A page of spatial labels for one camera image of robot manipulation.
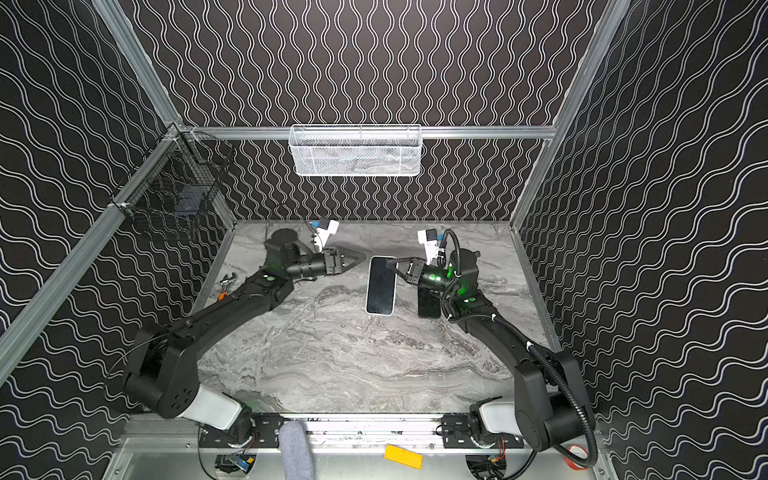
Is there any black phone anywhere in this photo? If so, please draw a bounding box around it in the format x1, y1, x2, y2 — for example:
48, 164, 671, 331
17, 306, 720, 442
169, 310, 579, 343
365, 254, 399, 317

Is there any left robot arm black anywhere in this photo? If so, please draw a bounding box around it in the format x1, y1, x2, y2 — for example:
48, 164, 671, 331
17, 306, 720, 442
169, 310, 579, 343
123, 229, 366, 419

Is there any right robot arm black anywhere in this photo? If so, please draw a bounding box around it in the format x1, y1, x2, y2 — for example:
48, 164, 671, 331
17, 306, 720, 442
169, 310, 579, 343
385, 248, 598, 468

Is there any white mesh basket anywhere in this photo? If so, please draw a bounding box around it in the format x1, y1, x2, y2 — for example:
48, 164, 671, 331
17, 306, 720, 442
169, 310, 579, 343
288, 124, 424, 177

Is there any yellow card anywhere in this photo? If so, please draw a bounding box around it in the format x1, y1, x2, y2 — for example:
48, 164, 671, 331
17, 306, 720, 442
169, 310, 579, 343
384, 444, 423, 470

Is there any red tape roll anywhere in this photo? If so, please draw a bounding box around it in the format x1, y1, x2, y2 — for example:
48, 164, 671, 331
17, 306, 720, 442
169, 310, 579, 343
563, 444, 589, 471

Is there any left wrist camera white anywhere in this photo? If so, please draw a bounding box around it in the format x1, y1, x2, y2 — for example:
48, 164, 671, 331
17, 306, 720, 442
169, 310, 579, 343
308, 219, 339, 252

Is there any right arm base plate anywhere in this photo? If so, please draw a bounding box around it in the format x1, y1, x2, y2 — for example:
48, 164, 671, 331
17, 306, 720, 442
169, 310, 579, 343
434, 413, 524, 449

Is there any black wire basket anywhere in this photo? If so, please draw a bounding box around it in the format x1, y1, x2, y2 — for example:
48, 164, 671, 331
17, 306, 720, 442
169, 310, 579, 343
117, 131, 235, 245

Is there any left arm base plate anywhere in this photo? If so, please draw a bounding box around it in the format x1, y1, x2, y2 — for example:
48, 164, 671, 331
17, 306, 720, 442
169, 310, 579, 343
199, 413, 286, 450

